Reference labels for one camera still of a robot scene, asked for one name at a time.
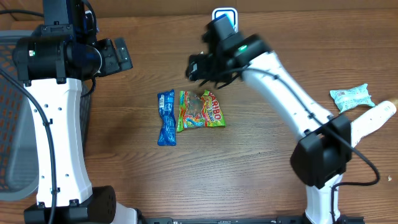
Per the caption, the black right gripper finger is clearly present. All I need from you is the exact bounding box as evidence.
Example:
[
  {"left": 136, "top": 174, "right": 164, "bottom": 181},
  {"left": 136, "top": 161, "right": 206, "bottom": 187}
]
[
  {"left": 185, "top": 63, "right": 198, "bottom": 82},
  {"left": 188, "top": 54, "right": 204, "bottom": 67}
]

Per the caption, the green Haribo gummy bag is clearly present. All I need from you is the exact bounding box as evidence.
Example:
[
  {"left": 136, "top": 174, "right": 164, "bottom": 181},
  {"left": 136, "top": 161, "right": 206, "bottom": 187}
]
[{"left": 177, "top": 90, "right": 226, "bottom": 132}]

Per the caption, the blue snack packet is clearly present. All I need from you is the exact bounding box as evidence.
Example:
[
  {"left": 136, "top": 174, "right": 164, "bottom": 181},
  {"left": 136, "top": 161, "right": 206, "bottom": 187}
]
[{"left": 157, "top": 90, "right": 177, "bottom": 146}]

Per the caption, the teal snack packet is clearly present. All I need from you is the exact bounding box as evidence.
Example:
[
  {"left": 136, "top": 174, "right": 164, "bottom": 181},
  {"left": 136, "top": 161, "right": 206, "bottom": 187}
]
[{"left": 330, "top": 83, "right": 375, "bottom": 113}]

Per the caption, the white tube with gold cap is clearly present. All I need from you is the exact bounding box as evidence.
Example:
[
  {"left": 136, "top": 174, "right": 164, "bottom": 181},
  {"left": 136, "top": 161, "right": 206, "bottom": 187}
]
[{"left": 351, "top": 98, "right": 397, "bottom": 147}]

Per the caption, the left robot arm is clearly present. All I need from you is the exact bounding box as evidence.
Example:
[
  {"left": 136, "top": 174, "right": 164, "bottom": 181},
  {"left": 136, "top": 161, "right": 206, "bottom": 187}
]
[{"left": 12, "top": 0, "right": 138, "bottom": 224}]

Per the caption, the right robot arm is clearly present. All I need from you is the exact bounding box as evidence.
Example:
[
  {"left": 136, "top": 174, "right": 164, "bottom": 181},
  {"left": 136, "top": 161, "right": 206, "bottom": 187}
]
[{"left": 186, "top": 15, "right": 352, "bottom": 223}]

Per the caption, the white barcode scanner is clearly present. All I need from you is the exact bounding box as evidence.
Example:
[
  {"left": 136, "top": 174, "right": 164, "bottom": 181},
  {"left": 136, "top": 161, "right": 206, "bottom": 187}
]
[{"left": 211, "top": 7, "right": 238, "bottom": 32}]

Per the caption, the grey plastic mesh basket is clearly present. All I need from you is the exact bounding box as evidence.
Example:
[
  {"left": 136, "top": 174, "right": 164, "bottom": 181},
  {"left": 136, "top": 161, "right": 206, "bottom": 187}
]
[{"left": 1, "top": 30, "right": 91, "bottom": 201}]

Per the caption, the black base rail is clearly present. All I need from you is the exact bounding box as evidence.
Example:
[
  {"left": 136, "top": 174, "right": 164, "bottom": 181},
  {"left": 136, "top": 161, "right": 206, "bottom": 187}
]
[{"left": 136, "top": 216, "right": 365, "bottom": 224}]

